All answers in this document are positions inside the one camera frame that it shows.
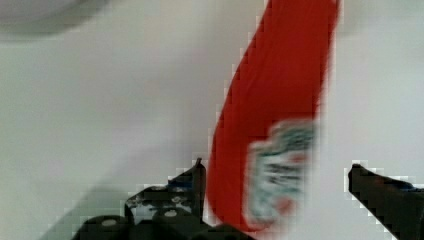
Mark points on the red plush ketchup bottle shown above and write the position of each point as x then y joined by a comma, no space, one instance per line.
264,138

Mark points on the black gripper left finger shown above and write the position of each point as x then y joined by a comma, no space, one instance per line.
173,211

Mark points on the grey round plate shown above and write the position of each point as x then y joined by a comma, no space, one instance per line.
45,17

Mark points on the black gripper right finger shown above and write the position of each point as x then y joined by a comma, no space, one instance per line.
396,204

